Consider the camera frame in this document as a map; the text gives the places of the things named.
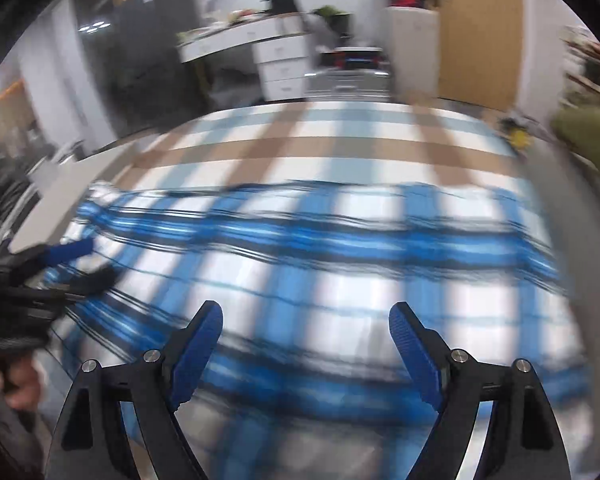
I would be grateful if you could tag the person's left forearm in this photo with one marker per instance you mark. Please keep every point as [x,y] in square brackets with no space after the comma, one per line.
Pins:
[5,445]

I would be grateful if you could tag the black box blue label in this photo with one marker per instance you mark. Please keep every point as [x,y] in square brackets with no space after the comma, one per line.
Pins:
[352,57]

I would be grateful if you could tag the wooden shoe rack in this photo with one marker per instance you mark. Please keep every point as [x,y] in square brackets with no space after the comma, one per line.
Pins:
[590,60]

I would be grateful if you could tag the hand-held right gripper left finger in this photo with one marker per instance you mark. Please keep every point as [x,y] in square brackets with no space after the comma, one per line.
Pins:
[202,350]

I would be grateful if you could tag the green pillow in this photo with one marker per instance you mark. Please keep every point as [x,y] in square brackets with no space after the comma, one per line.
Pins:
[590,135]

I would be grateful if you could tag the blue plaid shirt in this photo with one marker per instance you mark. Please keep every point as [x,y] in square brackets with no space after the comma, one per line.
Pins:
[305,270]

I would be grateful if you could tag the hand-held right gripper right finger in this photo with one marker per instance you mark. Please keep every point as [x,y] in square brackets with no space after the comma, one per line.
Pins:
[415,355]

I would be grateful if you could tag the white cabinet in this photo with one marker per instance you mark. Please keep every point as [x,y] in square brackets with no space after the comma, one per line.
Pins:
[412,50]

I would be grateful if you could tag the checkered bed blanket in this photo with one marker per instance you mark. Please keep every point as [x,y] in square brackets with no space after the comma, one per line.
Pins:
[305,145]

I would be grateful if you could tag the silver suitcase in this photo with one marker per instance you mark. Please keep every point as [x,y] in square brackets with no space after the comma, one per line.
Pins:
[350,85]

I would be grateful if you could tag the white drawer unit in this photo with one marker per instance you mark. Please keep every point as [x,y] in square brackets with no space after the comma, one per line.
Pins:
[282,70]

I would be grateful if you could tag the white desk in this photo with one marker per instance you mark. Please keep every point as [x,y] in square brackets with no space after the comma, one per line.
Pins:
[230,40]

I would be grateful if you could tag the person's left hand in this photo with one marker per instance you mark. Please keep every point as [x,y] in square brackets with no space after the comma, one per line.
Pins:
[15,385]

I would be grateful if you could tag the dark grey wardrobe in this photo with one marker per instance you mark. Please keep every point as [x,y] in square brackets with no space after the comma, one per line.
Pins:
[140,60]

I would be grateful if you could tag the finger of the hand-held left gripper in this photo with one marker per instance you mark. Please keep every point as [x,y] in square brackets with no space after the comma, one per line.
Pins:
[92,280]
[70,251]

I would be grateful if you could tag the wooden door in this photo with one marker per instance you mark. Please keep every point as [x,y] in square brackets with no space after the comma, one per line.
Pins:
[480,35]

